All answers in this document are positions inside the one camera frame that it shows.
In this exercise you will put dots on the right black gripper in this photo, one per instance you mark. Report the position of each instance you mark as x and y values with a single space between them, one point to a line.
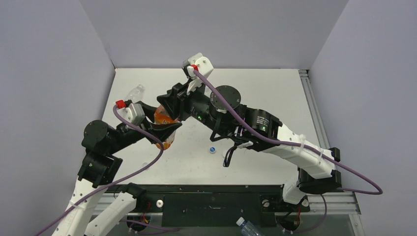
179 102

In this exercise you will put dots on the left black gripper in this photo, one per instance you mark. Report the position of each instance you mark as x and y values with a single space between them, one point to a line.
162 131

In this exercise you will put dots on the orange drink bottle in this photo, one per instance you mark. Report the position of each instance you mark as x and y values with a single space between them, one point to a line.
161 117

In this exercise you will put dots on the clear bottle blue-white cap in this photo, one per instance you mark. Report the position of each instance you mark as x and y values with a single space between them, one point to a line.
136 94

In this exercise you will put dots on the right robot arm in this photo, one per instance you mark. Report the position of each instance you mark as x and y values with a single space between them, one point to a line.
315 174

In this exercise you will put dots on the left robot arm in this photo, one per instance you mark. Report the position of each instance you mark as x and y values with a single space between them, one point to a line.
99 167

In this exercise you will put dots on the water bottle under table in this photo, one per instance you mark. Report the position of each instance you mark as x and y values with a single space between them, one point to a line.
247 228

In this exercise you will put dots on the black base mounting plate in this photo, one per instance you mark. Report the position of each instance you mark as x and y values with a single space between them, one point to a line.
215 205

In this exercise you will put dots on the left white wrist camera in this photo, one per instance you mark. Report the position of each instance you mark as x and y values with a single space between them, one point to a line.
127 111

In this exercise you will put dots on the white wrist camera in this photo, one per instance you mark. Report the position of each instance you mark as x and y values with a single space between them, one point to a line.
200 63
127 111

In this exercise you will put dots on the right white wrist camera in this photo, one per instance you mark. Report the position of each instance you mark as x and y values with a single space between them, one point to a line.
200 63

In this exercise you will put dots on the aluminium frame rail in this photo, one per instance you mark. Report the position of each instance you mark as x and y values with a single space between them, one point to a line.
313 108

